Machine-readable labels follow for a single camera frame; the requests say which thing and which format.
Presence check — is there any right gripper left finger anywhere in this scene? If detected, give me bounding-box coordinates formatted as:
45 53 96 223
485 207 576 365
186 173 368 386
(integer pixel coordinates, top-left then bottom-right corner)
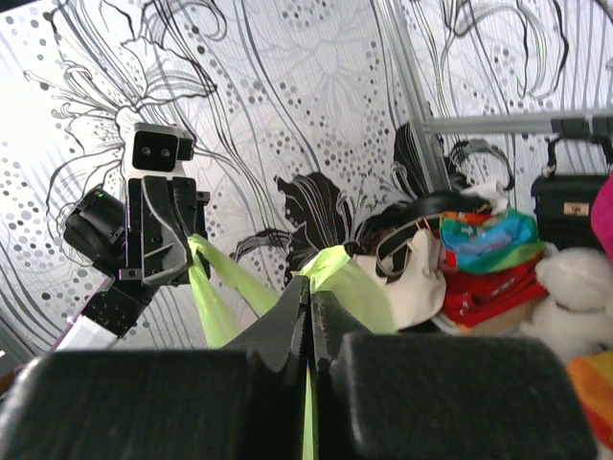
1 277 309 459

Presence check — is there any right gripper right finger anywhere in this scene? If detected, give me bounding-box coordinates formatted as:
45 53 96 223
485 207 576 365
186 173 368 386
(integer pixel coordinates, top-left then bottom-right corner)
310 292 598 459

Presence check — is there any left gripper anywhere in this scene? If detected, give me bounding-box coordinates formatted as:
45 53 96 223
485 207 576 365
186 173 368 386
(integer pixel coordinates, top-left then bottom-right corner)
118 175 210 287

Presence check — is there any green plastic trash bag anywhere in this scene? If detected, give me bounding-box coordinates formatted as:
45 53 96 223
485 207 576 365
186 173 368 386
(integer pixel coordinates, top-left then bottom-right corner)
189 237 405 459

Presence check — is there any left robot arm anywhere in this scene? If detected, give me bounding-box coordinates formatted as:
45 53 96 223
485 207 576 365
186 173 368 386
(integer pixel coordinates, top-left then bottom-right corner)
52 175 210 351

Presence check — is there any cream canvas tote bag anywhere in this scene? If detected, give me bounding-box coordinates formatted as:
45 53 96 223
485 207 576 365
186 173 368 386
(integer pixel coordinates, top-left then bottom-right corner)
353 229 446 330

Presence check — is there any rainbow striped bag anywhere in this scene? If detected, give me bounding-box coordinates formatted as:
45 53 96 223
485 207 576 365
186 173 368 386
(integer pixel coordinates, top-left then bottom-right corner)
567 351 612 459

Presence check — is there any red folded cloth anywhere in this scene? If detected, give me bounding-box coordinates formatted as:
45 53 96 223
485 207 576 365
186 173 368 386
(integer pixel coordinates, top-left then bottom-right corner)
434 257 547 331

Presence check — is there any black round hat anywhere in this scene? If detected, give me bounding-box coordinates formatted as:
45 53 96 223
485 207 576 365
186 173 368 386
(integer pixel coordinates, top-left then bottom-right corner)
354 192 492 258

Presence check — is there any colourful scarf bundle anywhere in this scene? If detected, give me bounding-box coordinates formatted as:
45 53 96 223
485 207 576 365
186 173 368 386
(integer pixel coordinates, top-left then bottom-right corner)
439 208 546 275

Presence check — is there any white fluffy plush toy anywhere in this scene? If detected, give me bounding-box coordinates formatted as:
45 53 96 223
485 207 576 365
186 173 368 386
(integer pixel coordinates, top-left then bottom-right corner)
519 247 612 363

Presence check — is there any black leather handbag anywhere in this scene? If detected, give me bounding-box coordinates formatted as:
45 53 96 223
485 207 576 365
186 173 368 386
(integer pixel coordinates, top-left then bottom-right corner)
531 134 612 251

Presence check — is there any magenta felt hat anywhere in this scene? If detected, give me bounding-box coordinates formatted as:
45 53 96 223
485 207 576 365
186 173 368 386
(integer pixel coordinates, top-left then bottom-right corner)
590 174 613 260

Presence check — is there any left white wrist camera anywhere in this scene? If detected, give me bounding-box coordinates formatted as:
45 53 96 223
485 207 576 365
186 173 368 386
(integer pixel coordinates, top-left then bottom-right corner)
123 123 194 180

